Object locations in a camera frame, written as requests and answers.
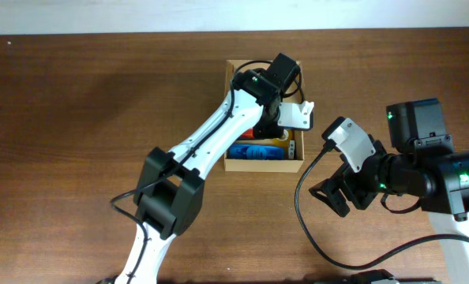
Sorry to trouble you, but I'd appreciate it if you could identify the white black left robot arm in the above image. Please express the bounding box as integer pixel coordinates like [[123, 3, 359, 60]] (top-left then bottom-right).
[[111, 54, 302, 283]]

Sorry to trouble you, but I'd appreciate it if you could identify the yellow clear tape roll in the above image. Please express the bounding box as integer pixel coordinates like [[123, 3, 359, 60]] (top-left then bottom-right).
[[272, 129, 294, 148]]

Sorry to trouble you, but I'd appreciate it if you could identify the cardboard box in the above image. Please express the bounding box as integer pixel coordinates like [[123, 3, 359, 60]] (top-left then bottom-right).
[[221, 60, 305, 173]]

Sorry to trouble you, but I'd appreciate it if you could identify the orange black stapler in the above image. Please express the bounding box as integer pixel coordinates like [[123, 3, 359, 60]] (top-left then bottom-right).
[[239, 129, 254, 140]]

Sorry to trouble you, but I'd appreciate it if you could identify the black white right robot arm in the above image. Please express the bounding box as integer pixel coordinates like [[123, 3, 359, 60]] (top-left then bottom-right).
[[310, 99, 469, 283]]

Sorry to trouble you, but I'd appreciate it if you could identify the blue plastic tray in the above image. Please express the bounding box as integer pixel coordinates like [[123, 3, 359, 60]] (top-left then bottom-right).
[[227, 144, 284, 160]]

